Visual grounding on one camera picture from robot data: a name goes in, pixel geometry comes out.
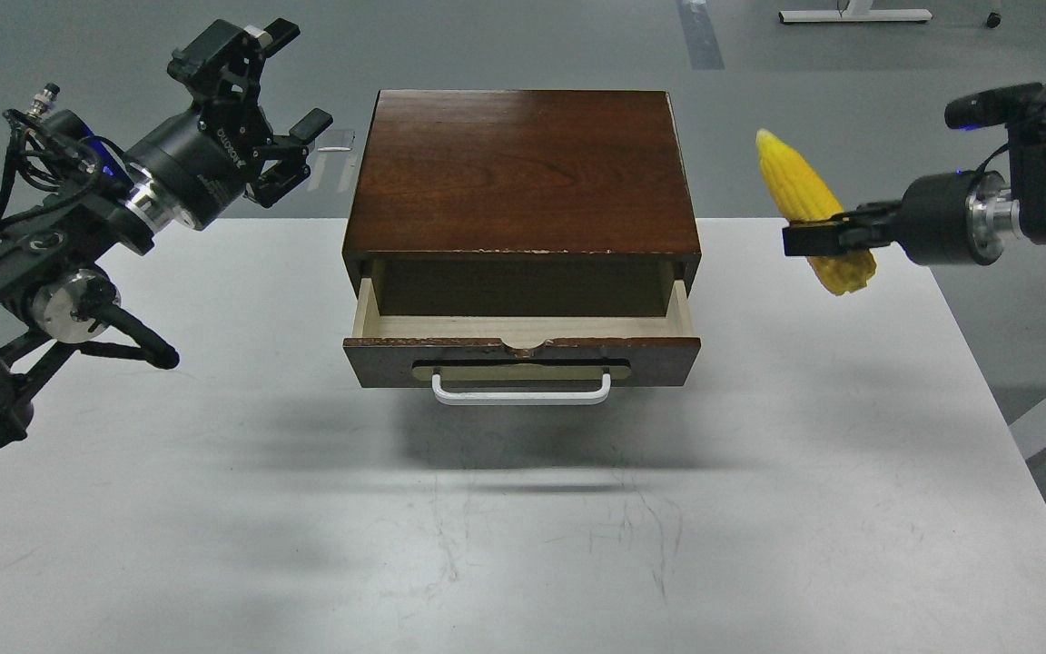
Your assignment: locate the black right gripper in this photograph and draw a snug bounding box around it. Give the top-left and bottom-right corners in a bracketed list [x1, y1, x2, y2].
[782, 171, 1014, 266]

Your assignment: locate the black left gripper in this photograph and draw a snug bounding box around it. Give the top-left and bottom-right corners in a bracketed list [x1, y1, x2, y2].
[127, 18, 333, 231]

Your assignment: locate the yellow corn cob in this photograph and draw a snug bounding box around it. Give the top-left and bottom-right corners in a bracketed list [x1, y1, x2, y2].
[755, 128, 877, 295]

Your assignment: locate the wooden drawer with white handle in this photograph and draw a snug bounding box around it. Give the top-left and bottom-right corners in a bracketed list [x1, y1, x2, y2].
[343, 279, 702, 406]

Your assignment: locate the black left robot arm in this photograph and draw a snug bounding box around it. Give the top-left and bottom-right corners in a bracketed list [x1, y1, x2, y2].
[0, 18, 332, 450]

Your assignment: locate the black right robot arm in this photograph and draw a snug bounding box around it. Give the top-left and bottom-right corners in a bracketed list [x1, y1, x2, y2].
[782, 82, 1046, 266]

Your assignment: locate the dark wooden drawer cabinet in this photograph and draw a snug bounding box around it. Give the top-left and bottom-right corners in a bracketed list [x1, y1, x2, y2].
[343, 88, 702, 316]

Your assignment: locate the white desk leg base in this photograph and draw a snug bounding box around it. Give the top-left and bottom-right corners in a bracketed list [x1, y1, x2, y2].
[777, 1, 933, 25]

